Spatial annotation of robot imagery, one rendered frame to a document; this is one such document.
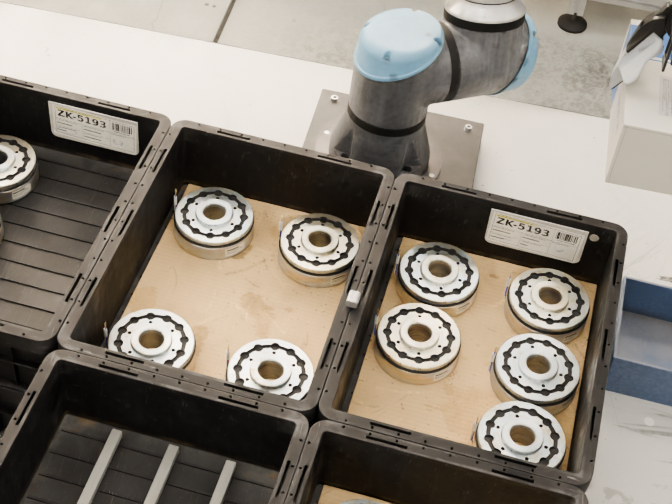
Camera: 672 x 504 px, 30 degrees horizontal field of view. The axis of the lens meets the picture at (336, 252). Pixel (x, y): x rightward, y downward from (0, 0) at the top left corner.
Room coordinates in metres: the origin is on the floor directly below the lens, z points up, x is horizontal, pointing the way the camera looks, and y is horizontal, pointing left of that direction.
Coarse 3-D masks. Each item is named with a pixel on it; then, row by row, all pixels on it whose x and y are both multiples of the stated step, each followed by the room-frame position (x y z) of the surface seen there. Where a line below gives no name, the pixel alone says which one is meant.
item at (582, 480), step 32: (448, 192) 1.15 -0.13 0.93; (480, 192) 1.15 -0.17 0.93; (384, 224) 1.07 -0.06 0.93; (576, 224) 1.12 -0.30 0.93; (608, 224) 1.12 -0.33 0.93; (608, 288) 1.01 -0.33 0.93; (352, 320) 0.92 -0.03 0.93; (608, 320) 0.96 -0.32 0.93; (608, 352) 0.91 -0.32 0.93; (320, 416) 0.78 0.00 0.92; (352, 416) 0.78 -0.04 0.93; (448, 448) 0.76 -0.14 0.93; (480, 448) 0.76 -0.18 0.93; (576, 480) 0.74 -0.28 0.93
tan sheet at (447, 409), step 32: (480, 256) 1.13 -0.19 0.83; (480, 288) 1.08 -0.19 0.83; (480, 320) 1.02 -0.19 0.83; (480, 352) 0.97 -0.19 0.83; (576, 352) 0.99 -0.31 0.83; (384, 384) 0.91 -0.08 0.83; (448, 384) 0.92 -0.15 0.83; (480, 384) 0.92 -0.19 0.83; (384, 416) 0.86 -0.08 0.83; (416, 416) 0.86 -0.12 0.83; (448, 416) 0.87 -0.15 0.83; (480, 416) 0.88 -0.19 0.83
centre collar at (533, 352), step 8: (528, 352) 0.95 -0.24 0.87; (536, 352) 0.95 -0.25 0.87; (544, 352) 0.95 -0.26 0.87; (520, 360) 0.94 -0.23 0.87; (552, 360) 0.94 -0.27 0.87; (520, 368) 0.93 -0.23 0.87; (528, 368) 0.93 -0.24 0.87; (552, 368) 0.93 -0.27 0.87; (528, 376) 0.91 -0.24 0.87; (536, 376) 0.92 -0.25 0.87; (544, 376) 0.92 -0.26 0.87; (552, 376) 0.92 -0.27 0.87
